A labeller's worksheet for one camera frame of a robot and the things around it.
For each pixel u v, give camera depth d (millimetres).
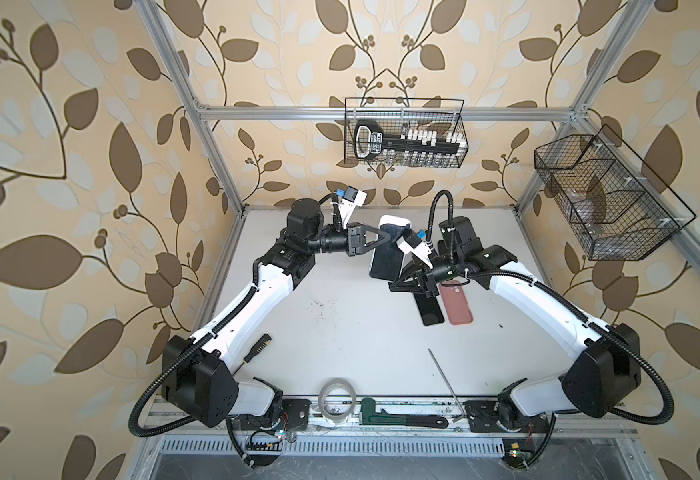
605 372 412
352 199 618
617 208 727
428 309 923
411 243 622
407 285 671
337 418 715
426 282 620
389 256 654
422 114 906
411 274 649
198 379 399
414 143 826
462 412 749
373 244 643
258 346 844
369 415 735
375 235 642
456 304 941
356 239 598
